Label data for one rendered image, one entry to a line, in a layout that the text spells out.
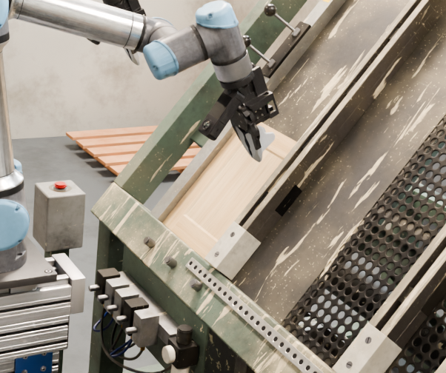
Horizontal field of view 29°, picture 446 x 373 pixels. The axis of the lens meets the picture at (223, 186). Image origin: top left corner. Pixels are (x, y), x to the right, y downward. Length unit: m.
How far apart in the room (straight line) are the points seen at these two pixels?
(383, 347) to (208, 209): 0.80
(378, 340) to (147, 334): 0.72
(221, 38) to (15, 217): 0.52
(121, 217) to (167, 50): 1.05
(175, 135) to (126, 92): 3.42
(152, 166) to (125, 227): 0.25
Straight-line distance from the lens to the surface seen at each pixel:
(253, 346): 2.06
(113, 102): 6.14
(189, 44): 1.68
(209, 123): 1.77
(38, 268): 1.91
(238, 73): 1.73
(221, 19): 1.68
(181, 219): 2.49
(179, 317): 2.32
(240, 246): 2.23
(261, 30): 2.81
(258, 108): 1.78
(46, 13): 1.75
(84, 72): 5.99
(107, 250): 2.77
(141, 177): 2.74
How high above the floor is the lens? 1.91
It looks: 21 degrees down
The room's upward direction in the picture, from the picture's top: 7 degrees clockwise
